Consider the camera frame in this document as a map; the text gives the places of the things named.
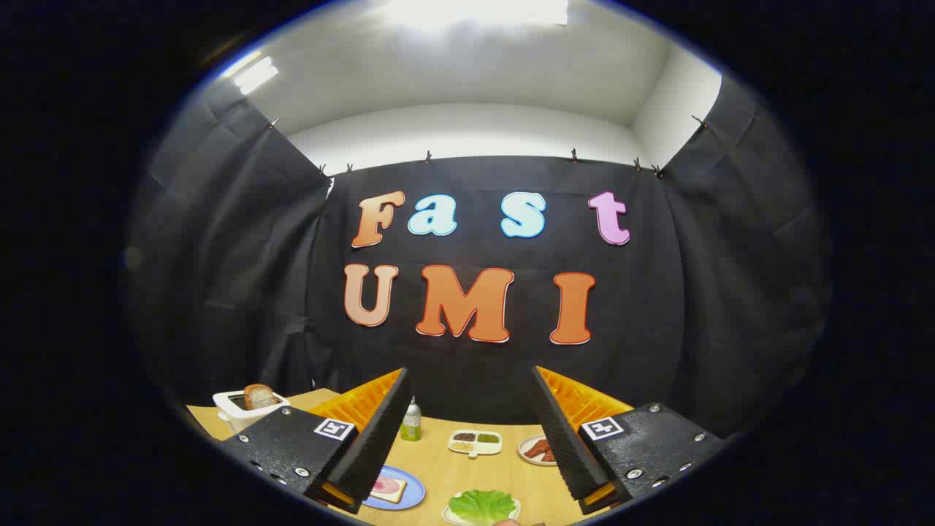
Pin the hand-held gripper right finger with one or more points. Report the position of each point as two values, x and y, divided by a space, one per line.
566 446

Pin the white oval plate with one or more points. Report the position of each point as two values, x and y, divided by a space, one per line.
523 449

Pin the white divided dish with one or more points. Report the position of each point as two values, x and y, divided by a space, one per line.
475 443

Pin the large ceiling light panel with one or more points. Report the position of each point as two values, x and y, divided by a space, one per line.
475 11

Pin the green label metal bottle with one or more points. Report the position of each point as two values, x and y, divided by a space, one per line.
410 427

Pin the white toaster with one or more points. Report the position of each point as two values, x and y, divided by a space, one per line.
237 418

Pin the white rounded square plate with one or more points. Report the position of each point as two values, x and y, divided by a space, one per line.
447 515

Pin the bread slice with ham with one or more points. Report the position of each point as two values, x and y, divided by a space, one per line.
391 497

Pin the pink ham slice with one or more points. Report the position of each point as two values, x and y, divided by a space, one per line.
386 485

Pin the black backdrop cloth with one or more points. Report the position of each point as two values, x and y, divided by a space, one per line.
467 365

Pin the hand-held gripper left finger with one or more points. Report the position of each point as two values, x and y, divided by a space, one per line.
376 446

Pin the blue plate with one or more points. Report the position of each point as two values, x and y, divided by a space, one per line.
413 489

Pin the green lettuce leaf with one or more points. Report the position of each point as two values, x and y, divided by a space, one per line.
482 505

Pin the plain toast bread slice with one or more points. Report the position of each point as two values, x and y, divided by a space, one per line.
259 397

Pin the small ceiling light panel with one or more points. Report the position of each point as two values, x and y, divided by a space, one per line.
256 74

